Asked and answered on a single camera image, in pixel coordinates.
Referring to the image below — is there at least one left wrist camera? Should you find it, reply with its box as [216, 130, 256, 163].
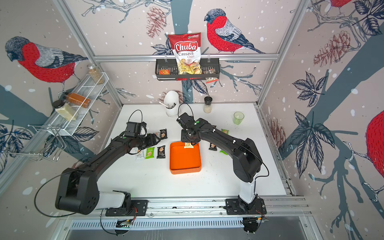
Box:
[123, 122, 147, 137]

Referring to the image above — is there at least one glass spice jar black lid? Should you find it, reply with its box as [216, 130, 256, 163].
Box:
[204, 96, 213, 114]

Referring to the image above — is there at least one black hanging wire basket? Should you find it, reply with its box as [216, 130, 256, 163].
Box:
[155, 58, 220, 81]

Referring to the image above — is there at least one white utensil holder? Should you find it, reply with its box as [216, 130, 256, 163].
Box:
[159, 91, 180, 117]

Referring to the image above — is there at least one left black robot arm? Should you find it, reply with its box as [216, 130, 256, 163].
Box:
[55, 134, 161, 215]

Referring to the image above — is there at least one black cookie packet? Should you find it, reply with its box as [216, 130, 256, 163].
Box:
[209, 144, 217, 151]
[160, 129, 168, 140]
[157, 145, 166, 159]

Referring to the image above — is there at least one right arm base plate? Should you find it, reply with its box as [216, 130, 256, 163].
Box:
[223, 198, 267, 215]

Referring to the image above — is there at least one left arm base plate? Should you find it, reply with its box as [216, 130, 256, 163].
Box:
[106, 200, 149, 217]

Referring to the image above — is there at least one grain filled glass jar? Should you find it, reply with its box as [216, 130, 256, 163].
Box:
[88, 64, 104, 85]

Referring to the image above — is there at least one pale yellow block jar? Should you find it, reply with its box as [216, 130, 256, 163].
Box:
[55, 103, 78, 122]

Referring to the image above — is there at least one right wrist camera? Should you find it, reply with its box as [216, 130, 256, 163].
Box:
[177, 113, 196, 131]

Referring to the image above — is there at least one red Chuba chips bag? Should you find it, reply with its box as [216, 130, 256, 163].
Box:
[168, 33, 203, 75]

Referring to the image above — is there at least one orange sauce bottle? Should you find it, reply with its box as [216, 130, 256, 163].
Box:
[65, 93, 91, 109]

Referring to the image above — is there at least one white wire wall shelf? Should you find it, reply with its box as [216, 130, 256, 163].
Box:
[47, 72, 110, 136]

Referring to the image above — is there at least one orange storage box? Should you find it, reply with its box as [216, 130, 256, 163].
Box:
[170, 142, 202, 175]

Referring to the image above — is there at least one green translucent cup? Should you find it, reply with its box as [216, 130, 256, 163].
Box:
[233, 112, 245, 125]

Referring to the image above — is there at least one metal wire rack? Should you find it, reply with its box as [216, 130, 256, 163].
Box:
[1, 125, 67, 162]

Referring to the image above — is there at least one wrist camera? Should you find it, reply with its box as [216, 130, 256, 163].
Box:
[123, 122, 147, 137]
[177, 113, 196, 131]

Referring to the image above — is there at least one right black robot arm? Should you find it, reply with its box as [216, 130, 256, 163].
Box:
[177, 114, 263, 208]

